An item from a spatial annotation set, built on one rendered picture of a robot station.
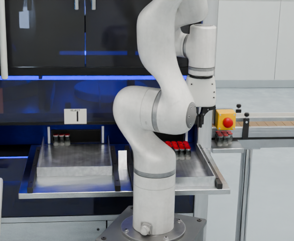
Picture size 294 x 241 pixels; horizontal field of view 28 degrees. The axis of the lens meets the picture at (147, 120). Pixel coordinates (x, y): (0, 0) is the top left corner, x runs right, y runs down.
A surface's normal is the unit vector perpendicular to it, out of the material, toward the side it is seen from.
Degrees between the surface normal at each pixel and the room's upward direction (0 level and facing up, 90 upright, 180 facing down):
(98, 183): 0
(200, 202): 90
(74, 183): 0
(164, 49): 90
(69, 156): 0
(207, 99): 94
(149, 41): 95
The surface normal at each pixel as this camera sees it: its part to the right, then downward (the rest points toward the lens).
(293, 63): 0.10, 0.29
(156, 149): 0.23, -0.70
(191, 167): 0.02, -0.96
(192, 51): -0.55, 0.27
